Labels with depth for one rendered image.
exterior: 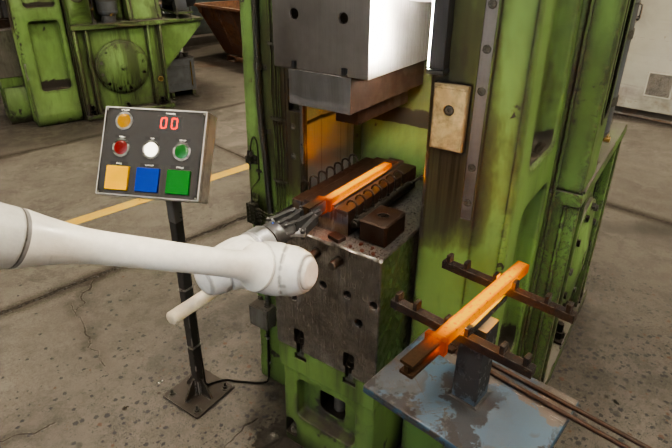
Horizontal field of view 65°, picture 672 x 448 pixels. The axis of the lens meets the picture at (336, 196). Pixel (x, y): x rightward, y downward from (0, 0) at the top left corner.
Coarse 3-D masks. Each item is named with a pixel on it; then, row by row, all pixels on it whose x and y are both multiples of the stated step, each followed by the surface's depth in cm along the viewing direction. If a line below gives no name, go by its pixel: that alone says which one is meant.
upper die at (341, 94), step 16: (416, 64) 159; (304, 80) 139; (320, 80) 136; (336, 80) 133; (352, 80) 132; (368, 80) 138; (384, 80) 145; (400, 80) 153; (416, 80) 162; (304, 96) 141; (320, 96) 138; (336, 96) 135; (352, 96) 133; (368, 96) 140; (384, 96) 147; (352, 112) 135
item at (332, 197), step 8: (376, 168) 171; (384, 168) 172; (360, 176) 165; (368, 176) 165; (352, 184) 159; (360, 184) 161; (336, 192) 154; (344, 192) 154; (312, 200) 146; (320, 200) 146; (328, 200) 147; (336, 200) 152; (304, 208) 142; (328, 208) 148
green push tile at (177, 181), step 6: (168, 174) 160; (174, 174) 160; (180, 174) 160; (186, 174) 160; (168, 180) 160; (174, 180) 160; (180, 180) 160; (186, 180) 159; (168, 186) 160; (174, 186) 160; (180, 186) 160; (186, 186) 159; (168, 192) 160; (174, 192) 160; (180, 192) 159; (186, 192) 159
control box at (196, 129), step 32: (128, 128) 164; (160, 128) 163; (192, 128) 161; (128, 160) 163; (160, 160) 162; (192, 160) 161; (96, 192) 164; (128, 192) 163; (160, 192) 161; (192, 192) 160
